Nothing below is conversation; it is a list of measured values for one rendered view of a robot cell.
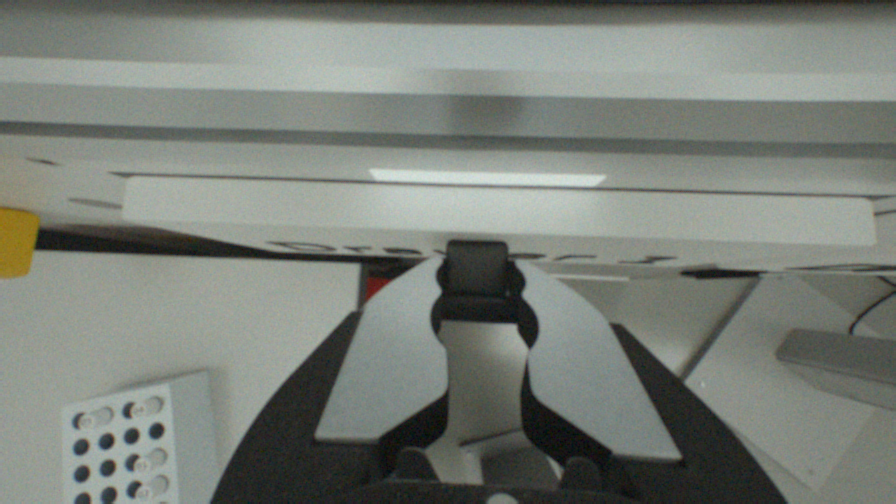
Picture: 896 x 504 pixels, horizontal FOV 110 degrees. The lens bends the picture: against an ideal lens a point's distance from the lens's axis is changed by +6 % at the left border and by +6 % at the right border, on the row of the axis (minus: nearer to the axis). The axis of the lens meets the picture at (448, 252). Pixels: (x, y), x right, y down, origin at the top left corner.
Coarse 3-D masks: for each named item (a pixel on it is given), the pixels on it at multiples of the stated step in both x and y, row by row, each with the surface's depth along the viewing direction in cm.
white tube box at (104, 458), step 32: (160, 384) 24; (192, 384) 26; (64, 416) 24; (128, 416) 24; (160, 416) 24; (192, 416) 25; (64, 448) 24; (96, 448) 24; (128, 448) 24; (192, 448) 25; (64, 480) 23; (96, 480) 23; (128, 480) 23; (192, 480) 24
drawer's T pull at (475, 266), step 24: (456, 240) 13; (480, 240) 14; (456, 264) 13; (480, 264) 13; (504, 264) 13; (456, 288) 13; (480, 288) 13; (504, 288) 13; (456, 312) 13; (480, 312) 13; (504, 312) 13
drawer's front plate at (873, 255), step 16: (880, 224) 13; (880, 240) 13; (784, 256) 17; (800, 256) 16; (816, 256) 16; (832, 256) 15; (848, 256) 14; (864, 256) 14; (880, 256) 14; (832, 272) 21; (848, 272) 21; (864, 272) 20; (880, 272) 20
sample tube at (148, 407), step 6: (138, 402) 23; (144, 402) 23; (150, 402) 23; (156, 402) 24; (162, 402) 24; (132, 408) 23; (138, 408) 23; (144, 408) 23; (150, 408) 23; (156, 408) 24; (132, 414) 23; (138, 414) 23; (144, 414) 23; (150, 414) 23
